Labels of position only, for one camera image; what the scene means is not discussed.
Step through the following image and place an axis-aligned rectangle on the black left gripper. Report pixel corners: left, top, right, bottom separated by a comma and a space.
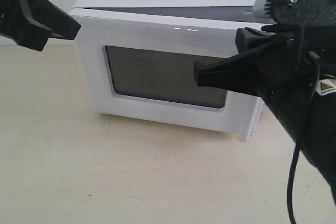
1, 0, 81, 51

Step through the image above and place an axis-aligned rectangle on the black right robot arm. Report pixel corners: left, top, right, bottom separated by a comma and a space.
194, 25, 335, 223

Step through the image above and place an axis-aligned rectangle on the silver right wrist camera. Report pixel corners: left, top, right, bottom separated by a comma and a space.
253, 0, 335, 27

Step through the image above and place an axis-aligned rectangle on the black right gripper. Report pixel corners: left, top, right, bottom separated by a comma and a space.
193, 25, 315, 103

